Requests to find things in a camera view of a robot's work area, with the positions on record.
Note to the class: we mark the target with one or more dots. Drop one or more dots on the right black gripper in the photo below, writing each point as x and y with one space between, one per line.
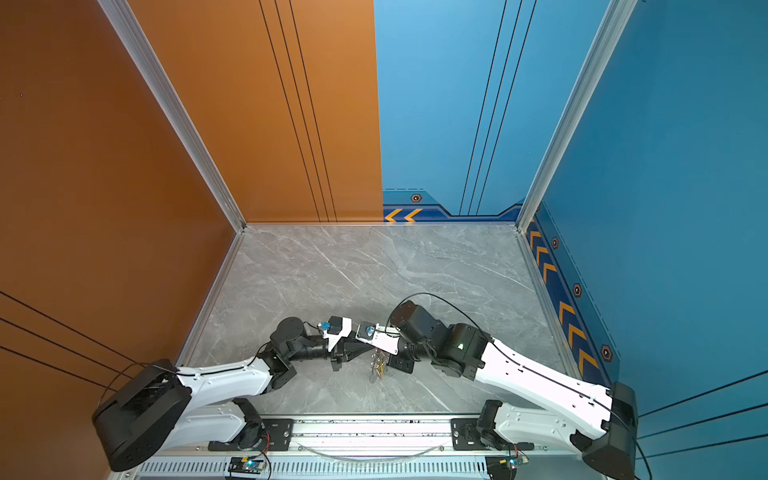
399 364

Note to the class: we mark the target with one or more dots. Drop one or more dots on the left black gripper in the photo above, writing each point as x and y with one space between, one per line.
349 349

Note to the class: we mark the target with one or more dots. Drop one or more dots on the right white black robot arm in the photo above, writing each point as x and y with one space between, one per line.
598 422

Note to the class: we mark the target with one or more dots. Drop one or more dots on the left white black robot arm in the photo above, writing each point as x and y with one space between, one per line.
164 406

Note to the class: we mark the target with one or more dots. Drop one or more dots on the right green circuit board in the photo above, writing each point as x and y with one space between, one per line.
503 467

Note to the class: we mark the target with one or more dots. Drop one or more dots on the green circuit board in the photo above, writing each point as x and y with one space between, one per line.
247 467
503 467

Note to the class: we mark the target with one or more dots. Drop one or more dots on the left green circuit board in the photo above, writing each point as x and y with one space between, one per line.
247 467

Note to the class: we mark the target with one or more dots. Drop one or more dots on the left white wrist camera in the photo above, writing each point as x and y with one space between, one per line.
334 330

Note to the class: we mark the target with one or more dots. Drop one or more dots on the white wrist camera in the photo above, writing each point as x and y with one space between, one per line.
334 330
379 337

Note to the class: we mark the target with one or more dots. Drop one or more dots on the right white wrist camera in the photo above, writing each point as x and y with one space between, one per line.
379 337

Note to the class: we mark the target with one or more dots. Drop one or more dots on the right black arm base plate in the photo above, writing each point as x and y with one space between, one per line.
468 434

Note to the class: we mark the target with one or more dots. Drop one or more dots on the aluminium front rail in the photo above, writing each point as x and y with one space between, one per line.
353 433

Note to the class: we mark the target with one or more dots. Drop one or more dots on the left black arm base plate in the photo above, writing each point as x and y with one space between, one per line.
270 435

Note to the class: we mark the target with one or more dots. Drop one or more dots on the white slotted cable duct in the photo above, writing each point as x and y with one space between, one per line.
315 467

